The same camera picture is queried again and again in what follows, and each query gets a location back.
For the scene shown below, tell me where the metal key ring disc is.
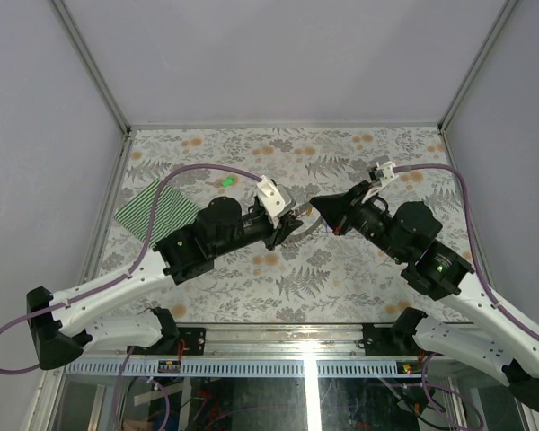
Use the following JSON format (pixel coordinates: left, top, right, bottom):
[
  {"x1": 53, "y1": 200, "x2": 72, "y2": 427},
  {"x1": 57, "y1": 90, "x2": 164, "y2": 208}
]
[{"x1": 280, "y1": 202, "x2": 327, "y2": 250}]

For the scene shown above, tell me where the green key tag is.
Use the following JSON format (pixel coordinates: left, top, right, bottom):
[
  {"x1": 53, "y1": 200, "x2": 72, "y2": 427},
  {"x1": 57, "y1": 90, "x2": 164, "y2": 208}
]
[{"x1": 221, "y1": 178, "x2": 234, "y2": 187}]

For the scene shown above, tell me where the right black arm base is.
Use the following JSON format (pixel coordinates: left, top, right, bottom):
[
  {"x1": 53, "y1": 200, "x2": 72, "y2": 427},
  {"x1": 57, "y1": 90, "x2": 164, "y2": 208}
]
[{"x1": 357, "y1": 307, "x2": 428, "y2": 356}]

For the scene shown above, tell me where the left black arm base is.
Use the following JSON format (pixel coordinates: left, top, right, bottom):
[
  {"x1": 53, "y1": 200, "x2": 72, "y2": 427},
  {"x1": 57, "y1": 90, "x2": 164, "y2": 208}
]
[{"x1": 149, "y1": 308, "x2": 207, "y2": 356}]

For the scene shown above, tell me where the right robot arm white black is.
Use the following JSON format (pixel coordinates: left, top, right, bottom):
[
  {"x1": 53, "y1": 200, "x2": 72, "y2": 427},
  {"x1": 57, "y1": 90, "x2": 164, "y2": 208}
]
[{"x1": 310, "y1": 181, "x2": 539, "y2": 412}]

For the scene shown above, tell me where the green striped cloth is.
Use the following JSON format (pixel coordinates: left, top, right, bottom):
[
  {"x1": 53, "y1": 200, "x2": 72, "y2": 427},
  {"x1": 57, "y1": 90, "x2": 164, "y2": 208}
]
[{"x1": 114, "y1": 180, "x2": 199, "y2": 247}]

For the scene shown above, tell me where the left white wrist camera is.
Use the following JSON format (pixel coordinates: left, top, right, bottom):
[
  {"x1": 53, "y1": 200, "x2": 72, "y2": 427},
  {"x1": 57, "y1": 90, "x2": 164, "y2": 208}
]
[{"x1": 256, "y1": 175, "x2": 296, "y2": 228}]

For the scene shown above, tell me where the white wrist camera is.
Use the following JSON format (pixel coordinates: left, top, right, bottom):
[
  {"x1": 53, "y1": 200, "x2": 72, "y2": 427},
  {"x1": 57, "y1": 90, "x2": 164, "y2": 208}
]
[
  {"x1": 256, "y1": 175, "x2": 296, "y2": 228},
  {"x1": 363, "y1": 157, "x2": 397, "y2": 202}
]

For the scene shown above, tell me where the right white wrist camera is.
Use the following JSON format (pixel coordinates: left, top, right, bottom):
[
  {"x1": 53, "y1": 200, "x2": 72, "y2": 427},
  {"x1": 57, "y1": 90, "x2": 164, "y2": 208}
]
[{"x1": 363, "y1": 157, "x2": 397, "y2": 202}]

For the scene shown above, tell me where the aluminium front rail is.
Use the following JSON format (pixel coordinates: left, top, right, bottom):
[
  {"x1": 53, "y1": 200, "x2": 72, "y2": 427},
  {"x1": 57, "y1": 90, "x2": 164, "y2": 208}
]
[{"x1": 84, "y1": 321, "x2": 495, "y2": 360}]

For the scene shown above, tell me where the left aluminium frame post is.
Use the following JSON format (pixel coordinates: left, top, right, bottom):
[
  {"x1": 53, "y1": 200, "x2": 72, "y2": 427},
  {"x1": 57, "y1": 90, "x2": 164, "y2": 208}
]
[{"x1": 48, "y1": 0, "x2": 131, "y2": 136}]

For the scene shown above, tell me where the aluminium frame post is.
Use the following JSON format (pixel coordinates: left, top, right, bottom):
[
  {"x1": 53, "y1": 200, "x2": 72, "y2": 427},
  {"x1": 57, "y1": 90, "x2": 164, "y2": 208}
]
[
  {"x1": 48, "y1": 0, "x2": 131, "y2": 136},
  {"x1": 437, "y1": 0, "x2": 521, "y2": 133}
]

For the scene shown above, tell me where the right aluminium frame post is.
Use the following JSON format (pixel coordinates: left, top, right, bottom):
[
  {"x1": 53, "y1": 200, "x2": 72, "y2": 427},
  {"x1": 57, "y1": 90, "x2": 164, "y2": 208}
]
[{"x1": 437, "y1": 0, "x2": 521, "y2": 133}]

